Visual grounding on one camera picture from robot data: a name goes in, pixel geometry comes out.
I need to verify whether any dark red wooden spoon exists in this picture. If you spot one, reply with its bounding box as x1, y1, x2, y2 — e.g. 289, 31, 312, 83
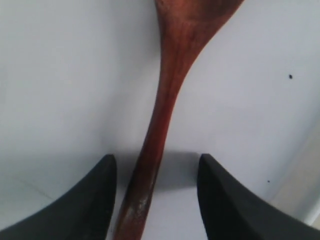
113, 0, 242, 240

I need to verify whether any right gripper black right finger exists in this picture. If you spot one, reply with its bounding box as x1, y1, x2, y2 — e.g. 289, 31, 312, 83
197, 153, 320, 240

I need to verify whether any white rectangular plastic tray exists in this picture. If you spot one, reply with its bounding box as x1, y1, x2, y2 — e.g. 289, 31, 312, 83
0, 0, 320, 240

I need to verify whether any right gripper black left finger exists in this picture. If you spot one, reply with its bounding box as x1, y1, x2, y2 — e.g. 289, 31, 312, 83
0, 154, 117, 240

